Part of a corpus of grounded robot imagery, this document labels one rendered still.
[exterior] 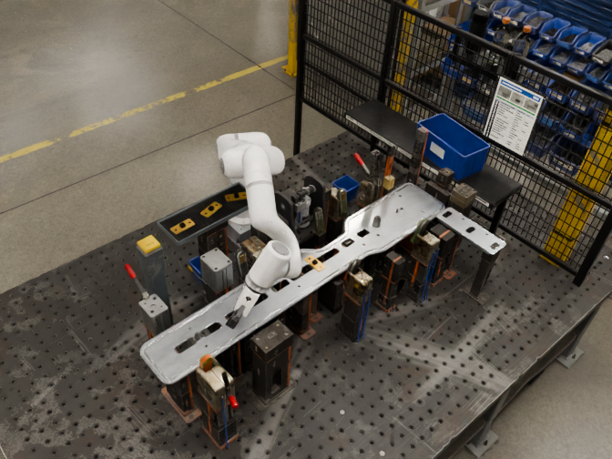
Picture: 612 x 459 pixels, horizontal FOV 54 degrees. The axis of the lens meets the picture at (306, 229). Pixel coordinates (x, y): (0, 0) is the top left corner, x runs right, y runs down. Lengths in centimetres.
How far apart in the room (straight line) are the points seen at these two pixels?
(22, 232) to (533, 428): 312
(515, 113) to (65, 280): 202
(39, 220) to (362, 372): 251
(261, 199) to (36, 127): 332
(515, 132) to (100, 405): 197
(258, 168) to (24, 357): 118
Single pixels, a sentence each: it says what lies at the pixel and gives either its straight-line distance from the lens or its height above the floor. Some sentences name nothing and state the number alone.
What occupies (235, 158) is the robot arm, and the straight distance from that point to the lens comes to 212.
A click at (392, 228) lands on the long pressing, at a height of 100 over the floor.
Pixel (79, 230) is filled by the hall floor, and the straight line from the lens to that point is 401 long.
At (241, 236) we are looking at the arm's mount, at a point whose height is 77.
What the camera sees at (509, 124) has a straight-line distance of 273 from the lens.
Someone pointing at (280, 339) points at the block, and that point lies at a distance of 201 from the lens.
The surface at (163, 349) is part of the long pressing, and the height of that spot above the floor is 100.
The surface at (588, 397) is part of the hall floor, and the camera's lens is 348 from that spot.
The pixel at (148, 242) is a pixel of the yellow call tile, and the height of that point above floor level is 116.
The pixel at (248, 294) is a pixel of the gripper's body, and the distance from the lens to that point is 190.
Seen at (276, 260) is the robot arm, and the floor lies 134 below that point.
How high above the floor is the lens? 265
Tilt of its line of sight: 43 degrees down
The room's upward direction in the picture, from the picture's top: 4 degrees clockwise
